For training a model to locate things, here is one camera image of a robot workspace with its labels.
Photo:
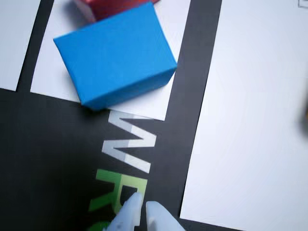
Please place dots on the white sheet marked two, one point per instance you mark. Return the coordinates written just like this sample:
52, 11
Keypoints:
14, 48

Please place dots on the white sheet marked one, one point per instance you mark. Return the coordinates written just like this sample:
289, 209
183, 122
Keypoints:
178, 24

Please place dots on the pink paper box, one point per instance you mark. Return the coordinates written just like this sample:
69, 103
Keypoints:
108, 9

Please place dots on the blue paper box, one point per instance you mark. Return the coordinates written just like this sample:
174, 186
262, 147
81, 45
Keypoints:
115, 57

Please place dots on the white sheet marked home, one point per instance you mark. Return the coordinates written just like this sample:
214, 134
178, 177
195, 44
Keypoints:
252, 120

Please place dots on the dark grey printed mat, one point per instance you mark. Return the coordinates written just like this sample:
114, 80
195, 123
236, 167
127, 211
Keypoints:
48, 144

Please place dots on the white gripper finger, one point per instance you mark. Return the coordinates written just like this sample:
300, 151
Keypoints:
128, 214
160, 219

